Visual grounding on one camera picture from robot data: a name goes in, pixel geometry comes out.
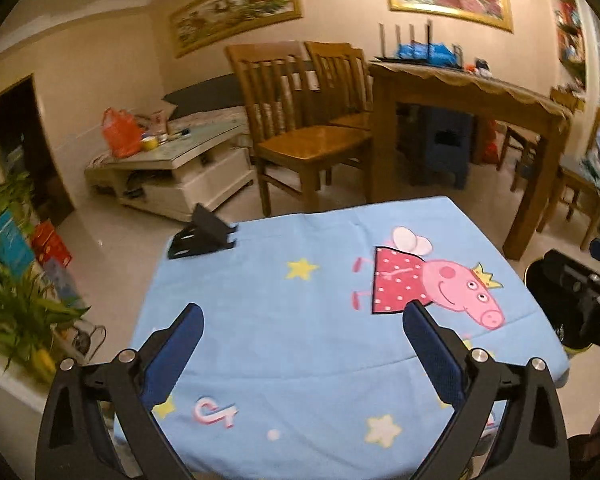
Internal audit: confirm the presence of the beige scalloped table cover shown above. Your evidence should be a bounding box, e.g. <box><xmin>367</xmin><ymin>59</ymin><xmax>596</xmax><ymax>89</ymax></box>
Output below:
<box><xmin>370</xmin><ymin>59</ymin><xmax>575</xmax><ymax>117</ymax></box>

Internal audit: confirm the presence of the red box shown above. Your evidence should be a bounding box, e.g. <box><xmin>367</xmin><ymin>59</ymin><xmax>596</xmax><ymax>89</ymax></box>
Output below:
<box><xmin>30</xmin><ymin>220</ymin><xmax>73</xmax><ymax>268</ymax></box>

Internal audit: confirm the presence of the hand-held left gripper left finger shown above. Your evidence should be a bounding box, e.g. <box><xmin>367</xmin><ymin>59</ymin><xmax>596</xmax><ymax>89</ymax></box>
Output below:
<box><xmin>35</xmin><ymin>302</ymin><xmax>204</xmax><ymax>480</ymax></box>

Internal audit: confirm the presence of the wooden chair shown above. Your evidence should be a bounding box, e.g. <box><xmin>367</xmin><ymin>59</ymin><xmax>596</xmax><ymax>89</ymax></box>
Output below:
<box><xmin>225</xmin><ymin>42</ymin><xmax>373</xmax><ymax>217</ymax></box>
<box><xmin>537</xmin><ymin>105</ymin><xmax>600</xmax><ymax>251</ymax></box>
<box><xmin>497</xmin><ymin>87</ymin><xmax>581</xmax><ymax>193</ymax></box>
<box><xmin>305</xmin><ymin>41</ymin><xmax>376</xmax><ymax>133</ymax></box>

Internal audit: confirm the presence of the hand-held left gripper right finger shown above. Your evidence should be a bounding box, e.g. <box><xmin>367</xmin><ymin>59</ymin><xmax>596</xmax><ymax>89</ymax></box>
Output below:
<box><xmin>402</xmin><ymin>301</ymin><xmax>572</xmax><ymax>480</ymax></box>

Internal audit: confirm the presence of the black phone stand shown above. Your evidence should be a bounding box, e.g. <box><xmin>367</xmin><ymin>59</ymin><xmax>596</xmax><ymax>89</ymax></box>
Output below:
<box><xmin>167</xmin><ymin>204</ymin><xmax>240</xmax><ymax>261</ymax></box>

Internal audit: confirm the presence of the green potted plant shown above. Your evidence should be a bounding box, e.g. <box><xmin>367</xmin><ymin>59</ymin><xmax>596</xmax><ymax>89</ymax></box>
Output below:
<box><xmin>0</xmin><ymin>175</ymin><xmax>91</xmax><ymax>376</ymax></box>

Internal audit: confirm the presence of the white coffee table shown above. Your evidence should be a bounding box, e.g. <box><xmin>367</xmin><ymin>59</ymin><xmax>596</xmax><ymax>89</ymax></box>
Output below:
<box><xmin>84</xmin><ymin>120</ymin><xmax>256</xmax><ymax>223</ymax></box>

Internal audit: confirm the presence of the black trash can gold rim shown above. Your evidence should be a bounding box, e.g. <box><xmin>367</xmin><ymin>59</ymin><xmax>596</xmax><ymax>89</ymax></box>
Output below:
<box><xmin>525</xmin><ymin>259</ymin><xmax>592</xmax><ymax>357</ymax></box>

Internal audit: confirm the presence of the wooden dining table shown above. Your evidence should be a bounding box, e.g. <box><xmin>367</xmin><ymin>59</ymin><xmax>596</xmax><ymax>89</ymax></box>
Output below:
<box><xmin>367</xmin><ymin>60</ymin><xmax>576</xmax><ymax>261</ymax></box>

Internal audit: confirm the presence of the red plastic bag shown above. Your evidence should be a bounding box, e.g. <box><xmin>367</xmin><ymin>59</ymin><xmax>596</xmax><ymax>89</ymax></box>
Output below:
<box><xmin>480</xmin><ymin>120</ymin><xmax>501</xmax><ymax>166</ymax></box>

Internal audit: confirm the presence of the teal box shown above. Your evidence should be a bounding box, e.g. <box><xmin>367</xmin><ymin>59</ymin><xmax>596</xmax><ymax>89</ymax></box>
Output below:
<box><xmin>0</xmin><ymin>210</ymin><xmax>36</xmax><ymax>276</ymax></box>

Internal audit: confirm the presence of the wall shelf with items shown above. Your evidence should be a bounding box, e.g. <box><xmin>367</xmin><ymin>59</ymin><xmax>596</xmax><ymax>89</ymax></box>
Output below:
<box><xmin>550</xmin><ymin>0</ymin><xmax>588</xmax><ymax>93</ymax></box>

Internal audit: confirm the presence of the blue plastic stool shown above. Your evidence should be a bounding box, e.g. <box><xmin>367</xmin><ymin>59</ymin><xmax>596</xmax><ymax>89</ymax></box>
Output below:
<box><xmin>410</xmin><ymin>107</ymin><xmax>476</xmax><ymax>191</ymax></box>

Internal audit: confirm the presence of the light blue box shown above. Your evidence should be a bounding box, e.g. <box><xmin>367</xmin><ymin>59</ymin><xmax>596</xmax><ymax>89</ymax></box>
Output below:
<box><xmin>42</xmin><ymin>257</ymin><xmax>81</xmax><ymax>306</ymax></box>

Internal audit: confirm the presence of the blue cartoon printed cloth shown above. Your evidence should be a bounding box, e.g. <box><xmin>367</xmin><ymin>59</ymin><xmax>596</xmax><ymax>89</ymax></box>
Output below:
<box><xmin>114</xmin><ymin>195</ymin><xmax>571</xmax><ymax>480</ymax></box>

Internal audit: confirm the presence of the blue plastic bag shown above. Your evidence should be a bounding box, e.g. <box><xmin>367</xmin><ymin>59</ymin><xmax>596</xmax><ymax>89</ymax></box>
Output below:
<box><xmin>397</xmin><ymin>42</ymin><xmax>456</xmax><ymax>66</ymax></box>

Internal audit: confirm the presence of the framed landscape painting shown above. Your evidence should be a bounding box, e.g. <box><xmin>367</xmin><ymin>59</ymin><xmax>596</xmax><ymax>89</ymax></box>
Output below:
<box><xmin>169</xmin><ymin>0</ymin><xmax>301</xmax><ymax>58</ymax></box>

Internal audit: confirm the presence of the black router with antennas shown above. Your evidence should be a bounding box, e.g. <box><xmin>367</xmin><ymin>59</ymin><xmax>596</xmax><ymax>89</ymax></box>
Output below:
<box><xmin>375</xmin><ymin>19</ymin><xmax>463</xmax><ymax>68</ymax></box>

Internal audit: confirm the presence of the orange plastic bag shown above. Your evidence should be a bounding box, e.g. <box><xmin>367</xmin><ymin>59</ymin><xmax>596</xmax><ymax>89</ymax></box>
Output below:
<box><xmin>102</xmin><ymin>107</ymin><xmax>146</xmax><ymax>158</ymax></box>

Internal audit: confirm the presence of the grey sofa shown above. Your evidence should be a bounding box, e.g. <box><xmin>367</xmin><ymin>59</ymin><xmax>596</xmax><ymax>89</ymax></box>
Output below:
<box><xmin>160</xmin><ymin>72</ymin><xmax>251</xmax><ymax>131</ymax></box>

